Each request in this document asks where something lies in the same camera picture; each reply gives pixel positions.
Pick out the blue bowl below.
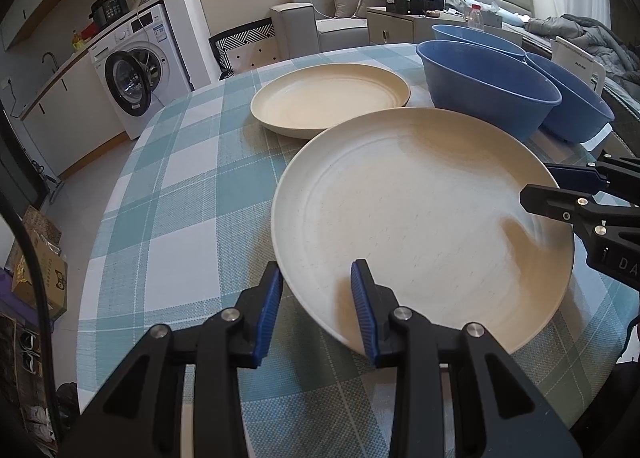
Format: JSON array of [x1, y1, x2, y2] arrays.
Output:
[[432, 24, 525, 61], [416, 40, 562, 141], [525, 52, 615, 144]]

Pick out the cream plate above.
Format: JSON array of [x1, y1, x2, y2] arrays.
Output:
[[271, 108, 574, 352], [250, 63, 411, 139]]

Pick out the kitchen counter cabinets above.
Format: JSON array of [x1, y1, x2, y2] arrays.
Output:
[[21, 49, 125, 176]]

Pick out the grey duvet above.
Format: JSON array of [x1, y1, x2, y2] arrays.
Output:
[[524, 16, 634, 73]]

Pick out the white electric kettle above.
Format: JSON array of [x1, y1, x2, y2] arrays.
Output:
[[551, 36, 605, 96]]

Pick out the plastic water bottle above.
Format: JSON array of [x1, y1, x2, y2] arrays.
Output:
[[466, 4, 484, 31]]

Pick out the cardboard box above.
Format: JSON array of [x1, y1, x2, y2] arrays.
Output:
[[11, 231, 67, 320]]

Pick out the bed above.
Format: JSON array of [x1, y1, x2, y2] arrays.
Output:
[[418, 0, 640, 104]]

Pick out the black organizer box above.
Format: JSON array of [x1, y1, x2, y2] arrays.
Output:
[[385, 0, 444, 16]]

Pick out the grey nightstand cabinet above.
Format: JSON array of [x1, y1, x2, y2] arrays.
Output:
[[367, 7, 466, 45]]

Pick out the grey sofa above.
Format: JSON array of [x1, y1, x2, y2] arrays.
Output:
[[270, 0, 369, 59]]

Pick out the white washing machine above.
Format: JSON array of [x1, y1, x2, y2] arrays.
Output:
[[89, 2, 192, 139]]

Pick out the patterned floor mat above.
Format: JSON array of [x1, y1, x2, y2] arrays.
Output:
[[209, 18, 282, 80]]

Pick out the black pressure cooker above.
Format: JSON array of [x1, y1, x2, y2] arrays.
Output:
[[89, 0, 129, 30]]

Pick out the black cable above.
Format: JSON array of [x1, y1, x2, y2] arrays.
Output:
[[0, 187, 61, 448]]

